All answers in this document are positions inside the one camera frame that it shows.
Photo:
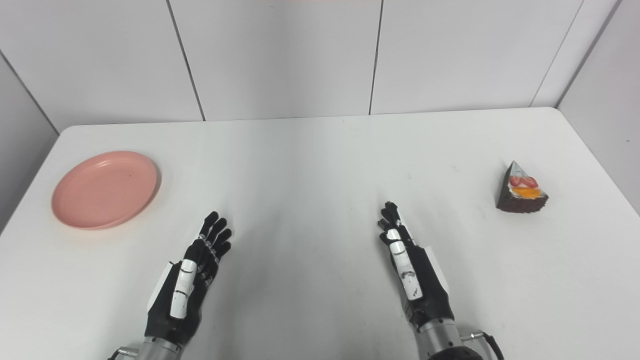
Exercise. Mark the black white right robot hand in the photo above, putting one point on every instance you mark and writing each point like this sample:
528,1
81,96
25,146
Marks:
430,290

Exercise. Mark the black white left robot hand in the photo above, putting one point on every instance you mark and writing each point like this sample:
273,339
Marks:
172,320

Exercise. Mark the chocolate cake slice with fruit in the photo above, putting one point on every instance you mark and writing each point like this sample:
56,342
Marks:
520,200

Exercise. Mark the pink round plate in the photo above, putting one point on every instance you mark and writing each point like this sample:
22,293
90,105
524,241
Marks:
104,190

